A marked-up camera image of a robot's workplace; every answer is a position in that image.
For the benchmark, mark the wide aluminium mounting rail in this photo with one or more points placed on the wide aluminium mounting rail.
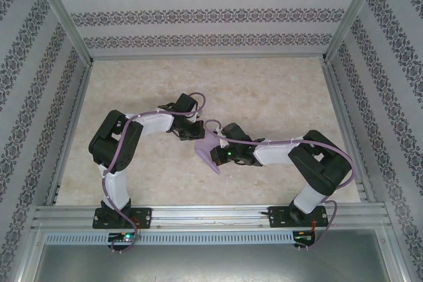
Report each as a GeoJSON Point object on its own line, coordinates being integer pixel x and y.
{"type": "Point", "coordinates": [211, 217]}

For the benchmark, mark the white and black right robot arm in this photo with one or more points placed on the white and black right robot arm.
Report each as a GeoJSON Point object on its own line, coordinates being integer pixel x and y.
{"type": "Point", "coordinates": [277, 155]}

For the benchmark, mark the aluminium frame post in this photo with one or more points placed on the aluminium frame post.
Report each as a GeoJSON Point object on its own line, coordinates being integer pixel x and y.
{"type": "Point", "coordinates": [393, 255]}
{"type": "Point", "coordinates": [29, 255]}
{"type": "Point", "coordinates": [348, 18]}
{"type": "Point", "coordinates": [66, 18]}

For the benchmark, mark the purple paper sheet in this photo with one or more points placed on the purple paper sheet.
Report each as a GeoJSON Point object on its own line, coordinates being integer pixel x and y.
{"type": "Point", "coordinates": [203, 150]}

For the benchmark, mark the small circuit board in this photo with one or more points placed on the small circuit board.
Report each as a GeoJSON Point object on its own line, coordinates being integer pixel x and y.
{"type": "Point", "coordinates": [304, 237]}

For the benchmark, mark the aluminium extrusion rail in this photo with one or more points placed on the aluminium extrusion rail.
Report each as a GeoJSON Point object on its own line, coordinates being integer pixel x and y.
{"type": "Point", "coordinates": [208, 56]}
{"type": "Point", "coordinates": [339, 103]}
{"type": "Point", "coordinates": [70, 136]}

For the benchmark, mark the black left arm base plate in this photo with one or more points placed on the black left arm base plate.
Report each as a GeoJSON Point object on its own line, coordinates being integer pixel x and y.
{"type": "Point", "coordinates": [145, 217]}

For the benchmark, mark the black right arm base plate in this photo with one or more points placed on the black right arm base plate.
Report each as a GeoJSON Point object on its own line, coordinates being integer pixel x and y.
{"type": "Point", "coordinates": [276, 217]}

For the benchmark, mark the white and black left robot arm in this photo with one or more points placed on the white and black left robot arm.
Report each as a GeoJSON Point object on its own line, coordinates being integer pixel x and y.
{"type": "Point", "coordinates": [117, 189]}

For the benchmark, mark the circuit board with green light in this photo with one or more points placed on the circuit board with green light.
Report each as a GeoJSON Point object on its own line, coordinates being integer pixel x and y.
{"type": "Point", "coordinates": [127, 237]}

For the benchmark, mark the grey sheet metal panel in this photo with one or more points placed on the grey sheet metal panel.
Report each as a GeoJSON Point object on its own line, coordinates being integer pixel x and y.
{"type": "Point", "coordinates": [211, 265]}

